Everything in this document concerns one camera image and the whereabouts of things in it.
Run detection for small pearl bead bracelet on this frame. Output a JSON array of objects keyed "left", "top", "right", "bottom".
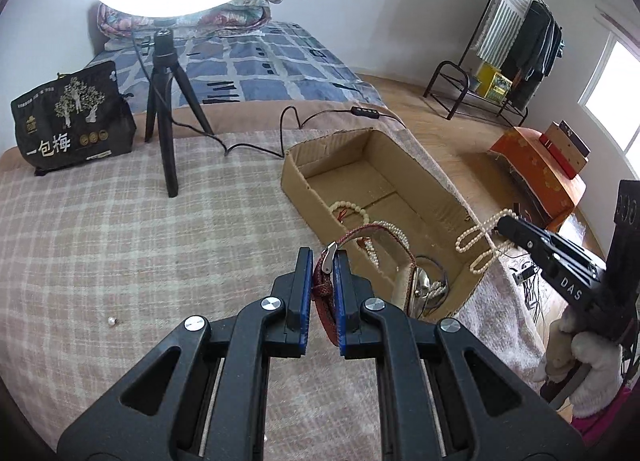
[{"left": 454, "top": 208, "right": 521, "bottom": 274}]

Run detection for folded floral quilt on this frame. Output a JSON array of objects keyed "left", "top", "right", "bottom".
[{"left": 96, "top": 0, "right": 282, "bottom": 40}]

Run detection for black snack bag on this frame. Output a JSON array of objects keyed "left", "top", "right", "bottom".
[{"left": 11, "top": 60, "right": 137, "bottom": 176}]

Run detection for cardboard box with books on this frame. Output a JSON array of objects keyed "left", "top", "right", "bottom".
[{"left": 539, "top": 121, "right": 590, "bottom": 180}]

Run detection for red strap wristwatch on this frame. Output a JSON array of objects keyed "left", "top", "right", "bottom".
[{"left": 311, "top": 223, "right": 419, "bottom": 346}]

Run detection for beige plaid blanket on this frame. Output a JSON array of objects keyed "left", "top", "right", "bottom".
[{"left": 1, "top": 136, "right": 544, "bottom": 460}]

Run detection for striped hanging towel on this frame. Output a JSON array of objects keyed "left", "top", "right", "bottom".
[{"left": 472, "top": 0, "right": 533, "bottom": 69}]

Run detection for black power cable with switch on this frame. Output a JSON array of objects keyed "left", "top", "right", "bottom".
[{"left": 131, "top": 35, "right": 402, "bottom": 160}]

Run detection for yellow green box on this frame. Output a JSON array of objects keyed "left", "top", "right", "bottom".
[{"left": 476, "top": 62, "right": 512, "bottom": 103}]

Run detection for black clothes rack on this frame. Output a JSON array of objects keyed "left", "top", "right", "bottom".
[{"left": 423, "top": 0, "right": 552, "bottom": 126}]

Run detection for orange cloth covered table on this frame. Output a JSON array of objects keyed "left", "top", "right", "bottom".
[{"left": 489, "top": 126, "right": 587, "bottom": 231}]

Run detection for window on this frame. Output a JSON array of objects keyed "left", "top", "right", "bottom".
[{"left": 578, "top": 33, "right": 640, "bottom": 169}]

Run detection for blue checked bed sheet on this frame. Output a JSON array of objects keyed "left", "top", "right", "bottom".
[{"left": 86, "top": 20, "right": 386, "bottom": 107}]

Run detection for dark hanging clothes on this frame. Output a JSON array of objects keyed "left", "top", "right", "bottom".
[{"left": 500, "top": 1, "right": 564, "bottom": 111}]

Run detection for pink sleeve forearm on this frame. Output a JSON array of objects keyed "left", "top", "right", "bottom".
[{"left": 570, "top": 387, "right": 632, "bottom": 446}]

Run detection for right white gloved hand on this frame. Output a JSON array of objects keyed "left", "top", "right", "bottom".
[{"left": 553, "top": 306, "right": 623, "bottom": 419}]

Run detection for black tripod stand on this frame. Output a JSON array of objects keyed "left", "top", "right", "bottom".
[{"left": 144, "top": 22, "right": 214, "bottom": 198}]

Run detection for open cardboard box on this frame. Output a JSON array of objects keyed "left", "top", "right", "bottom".
[{"left": 281, "top": 129, "right": 491, "bottom": 321}]

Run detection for floor power strip and cables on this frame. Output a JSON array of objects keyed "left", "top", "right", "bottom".
[{"left": 504, "top": 244, "right": 557, "bottom": 342}]

